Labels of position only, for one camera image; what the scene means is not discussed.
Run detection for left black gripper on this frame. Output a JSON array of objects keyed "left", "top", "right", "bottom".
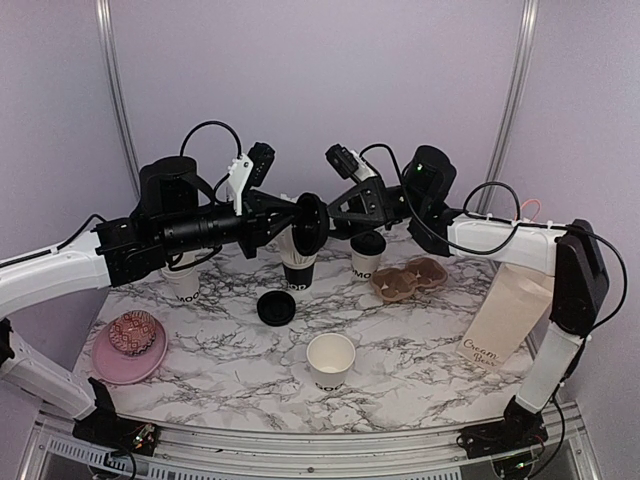
[{"left": 160, "top": 192, "right": 304, "bottom": 259}]

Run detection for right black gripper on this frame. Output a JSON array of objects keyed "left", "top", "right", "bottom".
[{"left": 304, "top": 175, "right": 427, "bottom": 239}]

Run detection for black cup lid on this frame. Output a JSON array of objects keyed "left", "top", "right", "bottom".
[
  {"left": 292, "top": 192, "right": 330, "bottom": 255},
  {"left": 350, "top": 231, "right": 387, "bottom": 256}
]

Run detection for white paper coffee cup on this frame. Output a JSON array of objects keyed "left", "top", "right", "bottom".
[{"left": 351, "top": 250, "right": 382, "bottom": 282}]

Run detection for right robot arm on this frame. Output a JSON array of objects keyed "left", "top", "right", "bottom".
[{"left": 325, "top": 144, "right": 610, "bottom": 448}]

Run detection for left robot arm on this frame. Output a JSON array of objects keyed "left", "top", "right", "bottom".
[{"left": 1, "top": 143, "right": 302, "bottom": 445}]

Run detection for bundle of white wrapped straws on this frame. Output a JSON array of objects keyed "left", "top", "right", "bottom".
[{"left": 276, "top": 226, "right": 317, "bottom": 270}]

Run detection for black cup holding straws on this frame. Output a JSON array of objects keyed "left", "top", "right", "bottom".
[{"left": 283, "top": 260, "right": 315, "bottom": 291}]

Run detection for brown cardboard cup carrier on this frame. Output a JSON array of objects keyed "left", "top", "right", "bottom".
[{"left": 370, "top": 257, "right": 448, "bottom": 303}]

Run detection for stack of black lids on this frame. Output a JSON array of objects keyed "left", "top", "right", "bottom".
[{"left": 257, "top": 290, "right": 296, "bottom": 327}]

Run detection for stack of white paper cups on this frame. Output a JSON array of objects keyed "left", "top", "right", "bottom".
[{"left": 161, "top": 267, "right": 200, "bottom": 303}]

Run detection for kraft paper bag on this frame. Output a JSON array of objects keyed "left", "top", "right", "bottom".
[{"left": 456, "top": 263, "right": 554, "bottom": 372}]

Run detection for red patterned bowl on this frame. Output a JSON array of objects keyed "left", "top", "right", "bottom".
[{"left": 108, "top": 310, "right": 156, "bottom": 356}]

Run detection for pink plate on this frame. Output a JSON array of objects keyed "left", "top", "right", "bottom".
[{"left": 91, "top": 318, "right": 169, "bottom": 385}]

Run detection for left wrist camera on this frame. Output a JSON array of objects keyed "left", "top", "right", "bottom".
[{"left": 227, "top": 142, "right": 275, "bottom": 216}]

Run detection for right aluminium frame post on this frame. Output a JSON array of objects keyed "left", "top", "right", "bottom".
[{"left": 477, "top": 0, "right": 540, "bottom": 216}]

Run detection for aluminium frame post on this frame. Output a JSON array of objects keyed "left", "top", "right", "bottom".
[
  {"left": 95, "top": 0, "right": 141, "bottom": 200},
  {"left": 477, "top": 0, "right": 540, "bottom": 216}
]

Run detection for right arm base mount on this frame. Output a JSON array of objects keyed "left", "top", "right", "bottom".
[{"left": 456, "top": 397, "right": 548, "bottom": 459}]

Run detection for left aluminium frame post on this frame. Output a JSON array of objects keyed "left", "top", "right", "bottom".
[{"left": 95, "top": 0, "right": 141, "bottom": 200}]

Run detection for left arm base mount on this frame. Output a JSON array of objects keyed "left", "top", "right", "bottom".
[{"left": 72, "top": 377, "right": 160, "bottom": 456}]

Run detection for front aluminium rail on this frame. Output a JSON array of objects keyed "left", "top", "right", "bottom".
[{"left": 14, "top": 403, "right": 602, "bottom": 479}]

